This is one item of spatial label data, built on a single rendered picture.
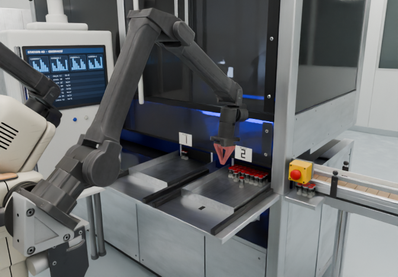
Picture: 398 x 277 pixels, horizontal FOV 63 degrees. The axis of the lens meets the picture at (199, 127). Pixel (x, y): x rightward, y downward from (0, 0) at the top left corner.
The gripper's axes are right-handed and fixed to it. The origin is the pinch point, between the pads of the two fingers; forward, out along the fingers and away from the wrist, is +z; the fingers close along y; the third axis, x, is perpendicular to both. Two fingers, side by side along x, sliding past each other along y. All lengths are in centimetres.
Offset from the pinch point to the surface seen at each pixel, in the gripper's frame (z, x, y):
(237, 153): 1.5, 9.2, 25.8
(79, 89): -18, 88, -4
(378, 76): -70, 39, 481
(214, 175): 13.7, 19.1, 23.9
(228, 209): 17.1, -3.5, 1.9
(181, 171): 15.8, 36.8, 21.6
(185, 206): 20.2, 12.5, -2.9
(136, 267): 101, 90, 48
